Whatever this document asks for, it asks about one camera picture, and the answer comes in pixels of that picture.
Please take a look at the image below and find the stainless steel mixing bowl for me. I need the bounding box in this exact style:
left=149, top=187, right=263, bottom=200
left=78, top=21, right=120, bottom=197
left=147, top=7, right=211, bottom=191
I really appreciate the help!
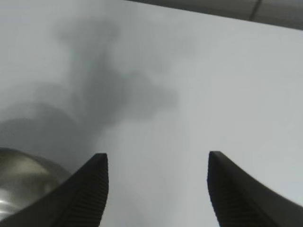
left=0, top=147, right=71, bottom=219

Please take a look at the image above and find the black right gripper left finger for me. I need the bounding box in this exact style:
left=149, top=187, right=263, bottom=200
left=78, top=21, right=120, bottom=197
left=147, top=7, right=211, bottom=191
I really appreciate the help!
left=0, top=153, right=109, bottom=227

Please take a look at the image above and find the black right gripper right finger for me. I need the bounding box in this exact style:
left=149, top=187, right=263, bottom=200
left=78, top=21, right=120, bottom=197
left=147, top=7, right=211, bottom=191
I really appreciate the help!
left=207, top=150, right=303, bottom=227

